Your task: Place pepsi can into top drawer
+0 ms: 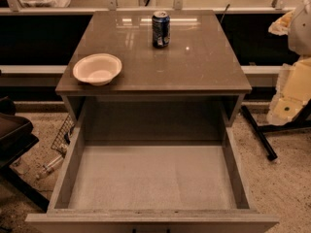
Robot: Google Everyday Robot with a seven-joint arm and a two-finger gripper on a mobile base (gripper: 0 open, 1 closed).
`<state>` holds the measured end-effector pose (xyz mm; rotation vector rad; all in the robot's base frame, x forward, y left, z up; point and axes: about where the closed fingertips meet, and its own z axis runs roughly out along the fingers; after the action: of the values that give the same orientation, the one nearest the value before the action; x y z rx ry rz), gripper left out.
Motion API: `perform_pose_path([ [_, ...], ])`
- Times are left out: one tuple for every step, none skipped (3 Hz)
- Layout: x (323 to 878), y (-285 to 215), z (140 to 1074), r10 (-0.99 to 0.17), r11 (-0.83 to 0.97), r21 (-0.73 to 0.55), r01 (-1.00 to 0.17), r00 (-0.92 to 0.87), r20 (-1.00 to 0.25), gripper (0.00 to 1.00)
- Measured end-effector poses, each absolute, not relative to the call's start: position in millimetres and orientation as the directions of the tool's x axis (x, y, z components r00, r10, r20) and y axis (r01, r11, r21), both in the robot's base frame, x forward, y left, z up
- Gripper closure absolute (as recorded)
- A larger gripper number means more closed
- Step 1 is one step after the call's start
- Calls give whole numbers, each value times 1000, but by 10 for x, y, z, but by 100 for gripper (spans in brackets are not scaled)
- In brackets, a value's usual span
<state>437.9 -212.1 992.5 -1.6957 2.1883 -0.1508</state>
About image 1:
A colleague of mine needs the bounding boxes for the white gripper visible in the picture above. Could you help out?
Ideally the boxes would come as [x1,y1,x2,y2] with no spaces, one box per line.
[266,11,311,125]

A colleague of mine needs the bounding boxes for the blue pepsi can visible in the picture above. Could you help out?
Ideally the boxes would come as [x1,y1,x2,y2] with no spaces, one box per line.
[152,11,170,48]

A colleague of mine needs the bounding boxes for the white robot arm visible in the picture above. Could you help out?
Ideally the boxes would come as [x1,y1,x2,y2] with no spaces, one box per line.
[267,0,311,125]

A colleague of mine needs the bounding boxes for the grey cabinet with glossy top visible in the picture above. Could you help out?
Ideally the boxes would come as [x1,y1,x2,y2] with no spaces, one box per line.
[54,10,253,148]

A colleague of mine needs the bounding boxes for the open grey top drawer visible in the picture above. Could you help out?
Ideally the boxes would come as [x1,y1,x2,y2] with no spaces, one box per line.
[26,99,278,233]

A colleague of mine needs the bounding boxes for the black metal stand legs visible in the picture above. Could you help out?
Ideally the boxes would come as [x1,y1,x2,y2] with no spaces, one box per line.
[241,100,311,161]

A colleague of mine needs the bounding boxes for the white paper bowl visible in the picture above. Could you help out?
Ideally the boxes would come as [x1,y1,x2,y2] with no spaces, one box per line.
[73,53,122,86]

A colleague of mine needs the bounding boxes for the clear plastic bottle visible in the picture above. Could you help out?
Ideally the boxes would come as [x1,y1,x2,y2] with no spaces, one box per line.
[36,155,64,180]

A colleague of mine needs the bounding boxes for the black chair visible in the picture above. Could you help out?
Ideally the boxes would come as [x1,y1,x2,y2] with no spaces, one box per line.
[0,96,50,212]

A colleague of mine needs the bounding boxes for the wire mesh basket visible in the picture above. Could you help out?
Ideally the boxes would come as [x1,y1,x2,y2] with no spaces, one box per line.
[51,116,75,155]

